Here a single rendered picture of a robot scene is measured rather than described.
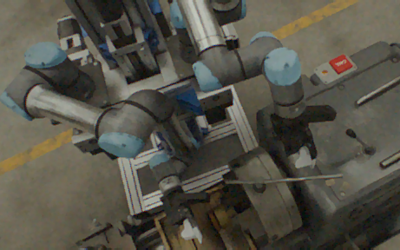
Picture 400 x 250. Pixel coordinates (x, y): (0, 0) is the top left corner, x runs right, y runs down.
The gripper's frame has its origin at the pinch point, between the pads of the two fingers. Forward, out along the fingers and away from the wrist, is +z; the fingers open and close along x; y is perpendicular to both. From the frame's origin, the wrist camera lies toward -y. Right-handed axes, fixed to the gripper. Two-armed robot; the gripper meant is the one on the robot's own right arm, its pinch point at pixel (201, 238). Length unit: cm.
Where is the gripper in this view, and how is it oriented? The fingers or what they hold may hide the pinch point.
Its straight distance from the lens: 132.6
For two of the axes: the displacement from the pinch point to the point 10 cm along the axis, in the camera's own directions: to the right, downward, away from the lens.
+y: -8.8, 4.5, -1.4
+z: 4.7, 7.9, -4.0
